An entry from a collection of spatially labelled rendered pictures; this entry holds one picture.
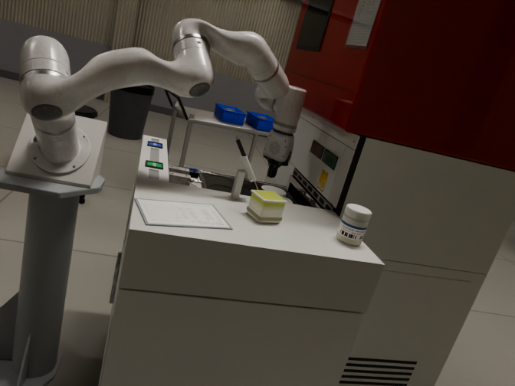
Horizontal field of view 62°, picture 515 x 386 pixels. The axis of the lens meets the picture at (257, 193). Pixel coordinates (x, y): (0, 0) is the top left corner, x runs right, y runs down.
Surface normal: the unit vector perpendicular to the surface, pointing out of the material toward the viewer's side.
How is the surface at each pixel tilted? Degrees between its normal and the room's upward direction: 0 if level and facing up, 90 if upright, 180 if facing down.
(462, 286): 90
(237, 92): 90
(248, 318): 90
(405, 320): 90
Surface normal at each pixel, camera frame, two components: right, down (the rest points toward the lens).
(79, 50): 0.15, 0.34
